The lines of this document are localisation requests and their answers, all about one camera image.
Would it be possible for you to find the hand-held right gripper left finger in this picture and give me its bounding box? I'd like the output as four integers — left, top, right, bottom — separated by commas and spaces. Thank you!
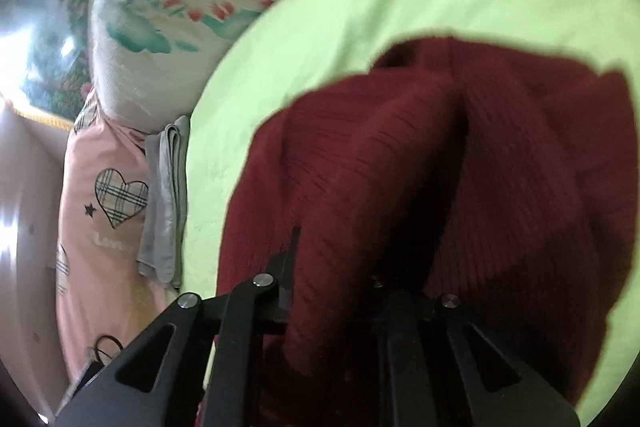
52, 227, 302, 427

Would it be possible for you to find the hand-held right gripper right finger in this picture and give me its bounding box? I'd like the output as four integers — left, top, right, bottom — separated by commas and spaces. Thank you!
370, 274, 581, 427

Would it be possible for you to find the maroon knit hoodie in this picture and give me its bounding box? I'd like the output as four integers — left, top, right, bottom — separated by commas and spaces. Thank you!
192, 36, 636, 427

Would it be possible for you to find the grey folded towel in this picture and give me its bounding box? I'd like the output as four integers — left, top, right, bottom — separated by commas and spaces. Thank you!
136, 116, 192, 290

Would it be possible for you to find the pink garment with plaid heart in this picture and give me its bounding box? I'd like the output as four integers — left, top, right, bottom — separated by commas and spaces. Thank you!
55, 89, 181, 388

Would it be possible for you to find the white floral quilt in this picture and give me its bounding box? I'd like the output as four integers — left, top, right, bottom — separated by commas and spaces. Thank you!
87, 0, 381, 132

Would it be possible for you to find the looped black cable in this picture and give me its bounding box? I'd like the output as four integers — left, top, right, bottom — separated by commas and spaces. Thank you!
87, 334, 126, 365

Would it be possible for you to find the landscape wall picture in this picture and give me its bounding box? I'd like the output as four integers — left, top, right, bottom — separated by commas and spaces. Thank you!
0, 0, 126, 130

